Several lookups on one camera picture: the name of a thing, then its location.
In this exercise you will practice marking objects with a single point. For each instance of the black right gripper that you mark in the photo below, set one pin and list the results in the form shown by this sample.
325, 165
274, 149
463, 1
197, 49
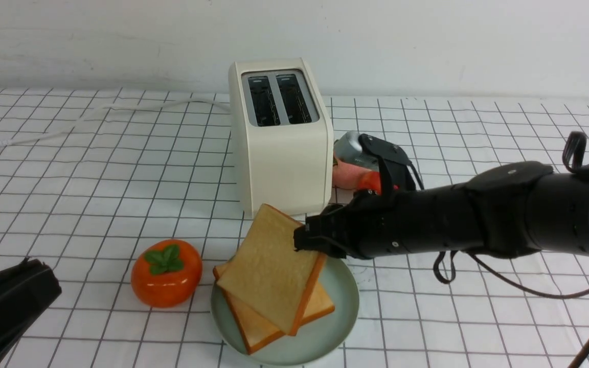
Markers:
364, 229

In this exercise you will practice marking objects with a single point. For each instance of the red apple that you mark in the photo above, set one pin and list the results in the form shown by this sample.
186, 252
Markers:
370, 181

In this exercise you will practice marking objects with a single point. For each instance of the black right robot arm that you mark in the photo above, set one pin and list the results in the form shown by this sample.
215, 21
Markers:
506, 212

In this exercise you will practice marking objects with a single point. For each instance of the pink peach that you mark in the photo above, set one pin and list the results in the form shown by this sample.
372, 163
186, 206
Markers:
345, 175

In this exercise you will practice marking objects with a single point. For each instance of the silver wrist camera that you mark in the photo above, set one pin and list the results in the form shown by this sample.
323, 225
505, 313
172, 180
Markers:
347, 149

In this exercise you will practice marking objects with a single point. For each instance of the orange persimmon with green leaf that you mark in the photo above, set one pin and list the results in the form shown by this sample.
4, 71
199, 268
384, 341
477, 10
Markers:
166, 274

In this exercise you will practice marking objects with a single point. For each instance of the pale green round plate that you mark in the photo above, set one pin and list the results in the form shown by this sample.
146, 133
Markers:
315, 340

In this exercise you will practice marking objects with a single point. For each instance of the toasted bread slice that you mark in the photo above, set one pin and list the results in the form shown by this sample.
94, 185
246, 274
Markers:
269, 275
257, 332

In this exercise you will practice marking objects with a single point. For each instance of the cream white toaster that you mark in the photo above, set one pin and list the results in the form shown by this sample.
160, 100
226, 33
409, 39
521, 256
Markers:
281, 136

